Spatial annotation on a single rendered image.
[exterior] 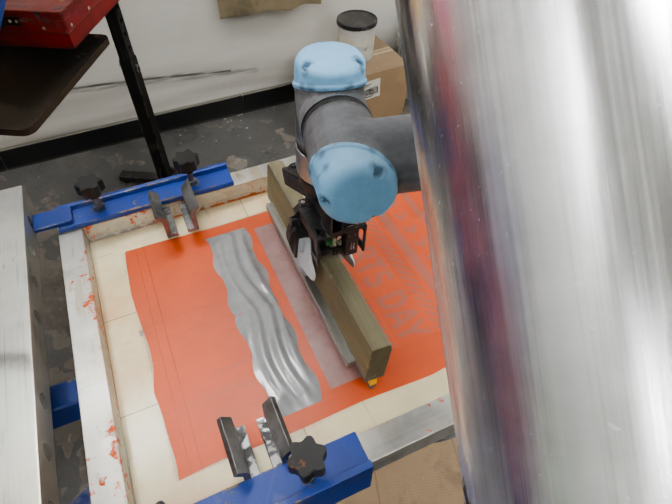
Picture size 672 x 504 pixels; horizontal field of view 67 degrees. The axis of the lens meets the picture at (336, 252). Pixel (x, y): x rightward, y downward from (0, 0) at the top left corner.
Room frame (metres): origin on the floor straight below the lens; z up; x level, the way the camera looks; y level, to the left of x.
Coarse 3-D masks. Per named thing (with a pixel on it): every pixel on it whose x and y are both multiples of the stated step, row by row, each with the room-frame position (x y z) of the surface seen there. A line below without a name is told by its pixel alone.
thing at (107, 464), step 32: (288, 160) 0.78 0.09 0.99; (224, 192) 0.70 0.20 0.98; (256, 192) 0.73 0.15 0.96; (96, 224) 0.61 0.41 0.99; (128, 224) 0.63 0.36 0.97; (64, 256) 0.54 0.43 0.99; (96, 288) 0.49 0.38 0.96; (96, 320) 0.42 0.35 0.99; (96, 352) 0.36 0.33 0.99; (96, 384) 0.31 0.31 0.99; (96, 416) 0.27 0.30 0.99; (416, 416) 0.27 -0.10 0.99; (448, 416) 0.27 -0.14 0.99; (96, 448) 0.23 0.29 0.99; (384, 448) 0.23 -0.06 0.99; (416, 448) 0.24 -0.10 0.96; (96, 480) 0.19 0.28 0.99; (128, 480) 0.20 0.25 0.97
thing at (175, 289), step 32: (416, 192) 0.73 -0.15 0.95; (224, 224) 0.65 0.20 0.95; (256, 224) 0.65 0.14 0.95; (128, 256) 0.57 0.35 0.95; (160, 256) 0.57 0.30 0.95; (192, 256) 0.57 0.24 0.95; (256, 256) 0.57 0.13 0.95; (288, 256) 0.57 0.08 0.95; (160, 288) 0.50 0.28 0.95; (192, 288) 0.50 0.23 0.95; (224, 288) 0.50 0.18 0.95; (288, 288) 0.50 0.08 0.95; (160, 320) 0.44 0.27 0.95; (192, 320) 0.44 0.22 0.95; (224, 320) 0.44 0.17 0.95
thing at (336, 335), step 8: (272, 208) 0.65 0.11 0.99; (272, 216) 0.63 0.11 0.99; (280, 224) 0.61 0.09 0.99; (280, 232) 0.59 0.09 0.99; (288, 248) 0.56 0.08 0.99; (296, 264) 0.52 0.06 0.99; (304, 280) 0.49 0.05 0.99; (312, 280) 0.49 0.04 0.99; (312, 288) 0.47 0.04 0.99; (312, 296) 0.46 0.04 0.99; (320, 296) 0.46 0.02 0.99; (320, 304) 0.44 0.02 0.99; (320, 312) 0.43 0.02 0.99; (328, 312) 0.43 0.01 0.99; (328, 320) 0.42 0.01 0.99; (328, 328) 0.40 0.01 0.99; (336, 328) 0.40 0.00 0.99; (336, 336) 0.39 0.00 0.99; (336, 344) 0.38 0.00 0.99; (344, 344) 0.38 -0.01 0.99; (344, 352) 0.36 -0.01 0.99; (344, 360) 0.35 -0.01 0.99; (352, 360) 0.35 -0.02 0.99
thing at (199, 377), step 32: (288, 320) 0.44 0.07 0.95; (320, 320) 0.44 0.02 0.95; (160, 352) 0.38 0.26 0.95; (192, 352) 0.38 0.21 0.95; (224, 352) 0.38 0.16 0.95; (320, 352) 0.38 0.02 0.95; (416, 352) 0.38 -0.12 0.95; (160, 384) 0.33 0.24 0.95; (192, 384) 0.33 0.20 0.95; (224, 384) 0.33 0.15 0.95; (256, 384) 0.33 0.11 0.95; (320, 384) 0.33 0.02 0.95; (352, 384) 0.33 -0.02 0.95; (384, 384) 0.33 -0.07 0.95; (192, 416) 0.29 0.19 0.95; (224, 416) 0.29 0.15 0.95; (256, 416) 0.29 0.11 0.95; (288, 416) 0.29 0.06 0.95; (320, 416) 0.29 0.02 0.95; (192, 448) 0.25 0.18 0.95; (224, 448) 0.25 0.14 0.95
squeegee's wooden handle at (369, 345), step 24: (288, 192) 0.62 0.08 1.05; (288, 216) 0.60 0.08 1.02; (336, 264) 0.47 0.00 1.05; (336, 288) 0.43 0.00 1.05; (336, 312) 0.42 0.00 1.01; (360, 312) 0.39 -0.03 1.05; (360, 336) 0.35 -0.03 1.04; (384, 336) 0.35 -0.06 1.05; (360, 360) 0.34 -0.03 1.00; (384, 360) 0.33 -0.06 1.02
